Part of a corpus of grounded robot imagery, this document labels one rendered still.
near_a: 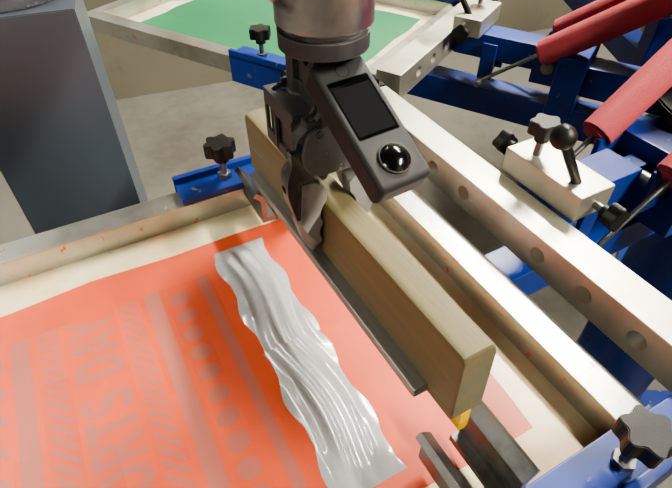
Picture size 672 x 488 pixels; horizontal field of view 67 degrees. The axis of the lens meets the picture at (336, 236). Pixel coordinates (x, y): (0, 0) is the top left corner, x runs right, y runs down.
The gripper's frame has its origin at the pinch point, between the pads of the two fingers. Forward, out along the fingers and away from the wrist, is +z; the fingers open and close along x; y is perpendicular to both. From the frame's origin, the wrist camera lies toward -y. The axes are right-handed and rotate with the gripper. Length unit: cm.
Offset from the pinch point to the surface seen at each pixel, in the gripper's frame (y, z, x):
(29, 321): 17.4, 14.1, 31.9
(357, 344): -4.0, 13.9, -0.7
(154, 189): 171, 110, 2
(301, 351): -2.1, 13.6, 5.5
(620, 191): -3.2, 7.9, -42.4
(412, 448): -17.0, 13.9, 0.8
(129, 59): 266, 88, -13
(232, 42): 84, 14, -18
